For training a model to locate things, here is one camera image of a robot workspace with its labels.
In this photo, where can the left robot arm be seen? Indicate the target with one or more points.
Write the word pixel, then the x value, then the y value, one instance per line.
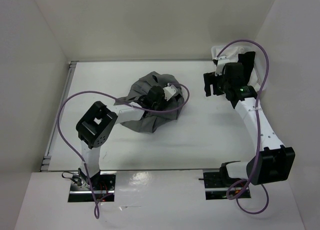
pixel 97 123

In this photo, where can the black skirt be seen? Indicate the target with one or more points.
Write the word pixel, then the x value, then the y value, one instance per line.
pixel 247 60

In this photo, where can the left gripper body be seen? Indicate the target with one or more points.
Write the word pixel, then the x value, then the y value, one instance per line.
pixel 160 106

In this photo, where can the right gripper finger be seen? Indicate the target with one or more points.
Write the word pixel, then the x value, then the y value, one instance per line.
pixel 207 77
pixel 215 89

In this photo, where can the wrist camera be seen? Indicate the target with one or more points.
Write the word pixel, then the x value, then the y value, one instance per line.
pixel 220 63
pixel 170 91

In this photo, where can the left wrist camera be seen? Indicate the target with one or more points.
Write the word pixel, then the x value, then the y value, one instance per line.
pixel 170 91

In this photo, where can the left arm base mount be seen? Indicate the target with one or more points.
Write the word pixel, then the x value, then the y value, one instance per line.
pixel 79 191

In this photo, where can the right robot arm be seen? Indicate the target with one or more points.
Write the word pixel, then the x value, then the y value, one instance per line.
pixel 272 161

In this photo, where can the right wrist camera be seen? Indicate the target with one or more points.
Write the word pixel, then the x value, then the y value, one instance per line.
pixel 220 63

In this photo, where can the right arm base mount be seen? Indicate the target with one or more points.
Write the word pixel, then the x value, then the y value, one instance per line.
pixel 215 188

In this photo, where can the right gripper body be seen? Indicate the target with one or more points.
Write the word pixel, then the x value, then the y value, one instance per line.
pixel 224 83

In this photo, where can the grey pleated skirt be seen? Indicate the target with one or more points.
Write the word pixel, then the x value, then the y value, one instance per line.
pixel 150 122

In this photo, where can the white skirt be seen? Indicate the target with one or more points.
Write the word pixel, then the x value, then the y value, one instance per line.
pixel 232 54

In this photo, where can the white plastic basket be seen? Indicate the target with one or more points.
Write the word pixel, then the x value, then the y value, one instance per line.
pixel 259 57

